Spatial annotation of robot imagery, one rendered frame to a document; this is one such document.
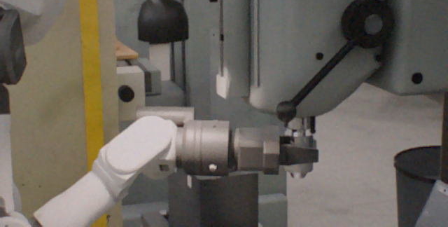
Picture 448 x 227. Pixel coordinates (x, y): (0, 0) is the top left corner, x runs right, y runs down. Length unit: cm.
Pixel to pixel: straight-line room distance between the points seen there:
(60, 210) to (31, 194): 177
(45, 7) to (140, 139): 26
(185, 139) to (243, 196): 33
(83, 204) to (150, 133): 15
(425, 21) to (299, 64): 19
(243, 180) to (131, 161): 36
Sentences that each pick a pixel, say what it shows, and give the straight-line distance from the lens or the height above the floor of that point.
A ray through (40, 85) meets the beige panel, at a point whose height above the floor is 101.
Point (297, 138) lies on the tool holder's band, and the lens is 129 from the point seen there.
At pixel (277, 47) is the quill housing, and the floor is 142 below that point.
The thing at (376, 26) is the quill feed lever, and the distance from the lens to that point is 118.
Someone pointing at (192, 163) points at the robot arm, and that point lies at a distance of 128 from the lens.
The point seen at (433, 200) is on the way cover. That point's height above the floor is 106.
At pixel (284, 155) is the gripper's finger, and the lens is 128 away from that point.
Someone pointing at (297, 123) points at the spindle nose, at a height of 129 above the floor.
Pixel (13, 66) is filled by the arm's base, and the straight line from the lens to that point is 126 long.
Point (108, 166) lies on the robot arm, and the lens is 127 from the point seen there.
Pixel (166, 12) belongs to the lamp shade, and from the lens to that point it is 113.
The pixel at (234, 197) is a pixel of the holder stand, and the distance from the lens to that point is 157.
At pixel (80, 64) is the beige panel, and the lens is 295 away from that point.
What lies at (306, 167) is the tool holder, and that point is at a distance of 130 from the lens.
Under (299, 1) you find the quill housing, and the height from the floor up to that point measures 149.
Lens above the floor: 162
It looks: 13 degrees down
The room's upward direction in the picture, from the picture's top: 1 degrees counter-clockwise
